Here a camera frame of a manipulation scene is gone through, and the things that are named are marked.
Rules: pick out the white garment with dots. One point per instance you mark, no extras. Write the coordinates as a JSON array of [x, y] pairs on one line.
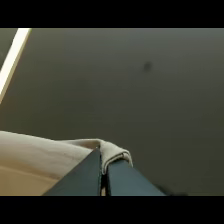
[[40, 151]]

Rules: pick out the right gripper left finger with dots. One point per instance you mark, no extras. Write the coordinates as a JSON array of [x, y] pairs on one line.
[[85, 178]]

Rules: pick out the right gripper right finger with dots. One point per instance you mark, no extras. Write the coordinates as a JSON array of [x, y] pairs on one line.
[[128, 181]]

